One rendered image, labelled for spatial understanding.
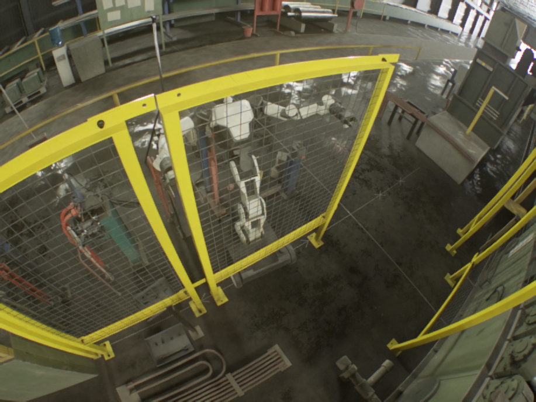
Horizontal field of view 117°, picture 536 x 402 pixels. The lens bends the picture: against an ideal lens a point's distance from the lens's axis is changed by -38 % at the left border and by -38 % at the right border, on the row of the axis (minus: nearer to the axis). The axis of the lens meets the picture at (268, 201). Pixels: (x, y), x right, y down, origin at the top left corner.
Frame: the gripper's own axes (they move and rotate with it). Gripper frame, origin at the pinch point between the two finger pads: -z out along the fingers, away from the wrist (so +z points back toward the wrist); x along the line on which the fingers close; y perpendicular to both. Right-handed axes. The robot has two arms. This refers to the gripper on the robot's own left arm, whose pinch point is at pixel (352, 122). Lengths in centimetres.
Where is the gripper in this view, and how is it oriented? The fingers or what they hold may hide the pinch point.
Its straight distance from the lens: 174.0
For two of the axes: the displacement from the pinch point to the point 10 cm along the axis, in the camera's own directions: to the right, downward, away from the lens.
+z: -5.5, -6.8, 4.7
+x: 8.3, -4.0, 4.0
